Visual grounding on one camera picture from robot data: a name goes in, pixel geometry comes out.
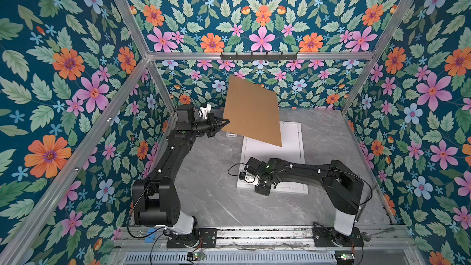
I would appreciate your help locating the brown cardboard backing board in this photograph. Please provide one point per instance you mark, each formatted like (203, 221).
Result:
(252, 112)

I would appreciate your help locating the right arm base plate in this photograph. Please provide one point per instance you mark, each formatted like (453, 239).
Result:
(329, 237)

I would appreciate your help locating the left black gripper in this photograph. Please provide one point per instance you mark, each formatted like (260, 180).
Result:
(212, 125)

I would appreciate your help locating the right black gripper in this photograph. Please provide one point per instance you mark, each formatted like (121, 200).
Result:
(262, 192)

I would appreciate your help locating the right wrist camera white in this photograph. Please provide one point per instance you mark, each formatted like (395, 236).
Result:
(248, 178)

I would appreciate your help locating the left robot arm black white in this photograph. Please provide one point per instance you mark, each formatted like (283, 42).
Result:
(156, 202)

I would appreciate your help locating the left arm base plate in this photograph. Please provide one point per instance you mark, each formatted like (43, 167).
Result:
(199, 238)

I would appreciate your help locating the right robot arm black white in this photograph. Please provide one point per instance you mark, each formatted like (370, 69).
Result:
(343, 188)

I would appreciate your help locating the white picture frame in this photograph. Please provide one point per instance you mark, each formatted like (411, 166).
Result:
(294, 187)

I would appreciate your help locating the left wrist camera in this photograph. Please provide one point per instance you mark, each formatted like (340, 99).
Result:
(205, 111)

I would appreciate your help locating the blue binder clip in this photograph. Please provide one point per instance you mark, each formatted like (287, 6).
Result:
(150, 236)

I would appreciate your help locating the black hook rail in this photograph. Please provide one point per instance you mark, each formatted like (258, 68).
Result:
(256, 56)

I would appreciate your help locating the white cable duct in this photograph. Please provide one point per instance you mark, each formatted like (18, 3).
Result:
(231, 258)

